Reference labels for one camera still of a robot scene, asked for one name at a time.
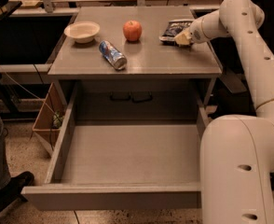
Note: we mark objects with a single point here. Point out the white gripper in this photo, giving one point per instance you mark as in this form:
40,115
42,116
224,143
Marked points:
195,32

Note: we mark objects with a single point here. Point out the blue chip bag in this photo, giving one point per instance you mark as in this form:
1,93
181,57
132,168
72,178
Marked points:
174,28

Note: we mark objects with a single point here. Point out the white paper bowl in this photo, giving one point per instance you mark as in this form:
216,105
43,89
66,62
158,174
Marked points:
82,32

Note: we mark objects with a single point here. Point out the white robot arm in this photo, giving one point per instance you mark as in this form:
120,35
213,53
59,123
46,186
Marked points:
237,150

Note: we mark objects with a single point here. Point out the red apple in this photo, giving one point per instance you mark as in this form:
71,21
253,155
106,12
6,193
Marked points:
132,30

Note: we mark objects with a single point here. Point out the blue soda can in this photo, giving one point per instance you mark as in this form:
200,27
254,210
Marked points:
113,55

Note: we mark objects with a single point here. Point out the black shoe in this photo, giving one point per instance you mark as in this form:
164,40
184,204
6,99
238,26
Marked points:
13,189

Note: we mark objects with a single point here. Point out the grey open top drawer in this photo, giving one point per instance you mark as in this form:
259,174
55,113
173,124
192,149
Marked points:
112,153

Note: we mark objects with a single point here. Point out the black office chair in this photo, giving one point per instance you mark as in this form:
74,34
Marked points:
231,92

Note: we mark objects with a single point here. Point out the grey drawer cabinet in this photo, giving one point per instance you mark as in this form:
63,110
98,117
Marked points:
179,78

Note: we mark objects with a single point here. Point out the cardboard box with trash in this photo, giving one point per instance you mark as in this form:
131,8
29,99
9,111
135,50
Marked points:
45,127

